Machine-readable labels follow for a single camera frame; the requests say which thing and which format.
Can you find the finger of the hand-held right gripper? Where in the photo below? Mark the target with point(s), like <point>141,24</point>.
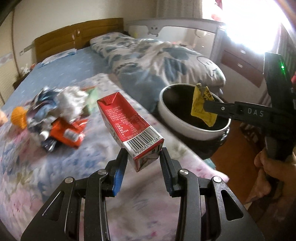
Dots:
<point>231,110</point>

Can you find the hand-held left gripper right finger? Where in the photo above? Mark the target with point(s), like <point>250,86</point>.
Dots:
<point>167,178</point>

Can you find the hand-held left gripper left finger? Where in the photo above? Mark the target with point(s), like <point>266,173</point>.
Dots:
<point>117,178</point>

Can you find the yellow wrapper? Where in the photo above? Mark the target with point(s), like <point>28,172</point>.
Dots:
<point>198,109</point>

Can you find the red milk carton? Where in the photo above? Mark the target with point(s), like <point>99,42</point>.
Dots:
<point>124,122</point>

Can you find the white and black bowl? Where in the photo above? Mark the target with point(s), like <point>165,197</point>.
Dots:
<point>171,118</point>

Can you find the orange foam fruit net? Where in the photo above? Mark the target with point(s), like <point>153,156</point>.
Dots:
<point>19,117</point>

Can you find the person's right hand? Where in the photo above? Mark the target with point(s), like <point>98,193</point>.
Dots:
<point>270,176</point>

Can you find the brown drawer dresser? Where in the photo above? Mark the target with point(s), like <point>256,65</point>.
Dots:
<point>240,62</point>

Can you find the floral pink blanket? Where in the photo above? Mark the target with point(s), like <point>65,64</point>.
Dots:
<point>69,176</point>

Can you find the orange snack packet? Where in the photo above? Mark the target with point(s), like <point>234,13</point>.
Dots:
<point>67,134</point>

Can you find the green packet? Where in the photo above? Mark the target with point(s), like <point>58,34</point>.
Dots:
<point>92,99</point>

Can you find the white crumpled paper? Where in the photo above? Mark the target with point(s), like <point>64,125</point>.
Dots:
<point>71,102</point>

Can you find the blue leaf print quilt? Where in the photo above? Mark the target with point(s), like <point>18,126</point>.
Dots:
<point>148,60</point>

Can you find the blue bed sheet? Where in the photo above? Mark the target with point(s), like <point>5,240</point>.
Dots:
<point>69,69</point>

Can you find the blue white pillow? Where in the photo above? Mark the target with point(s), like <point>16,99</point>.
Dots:
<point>57,56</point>

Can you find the dark wooden nightstand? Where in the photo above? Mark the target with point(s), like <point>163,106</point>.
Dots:
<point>18,82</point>

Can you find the wooden headboard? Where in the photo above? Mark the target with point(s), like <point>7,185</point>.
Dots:
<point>60,36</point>

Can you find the white crib rail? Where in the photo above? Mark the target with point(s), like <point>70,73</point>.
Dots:
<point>175,24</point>

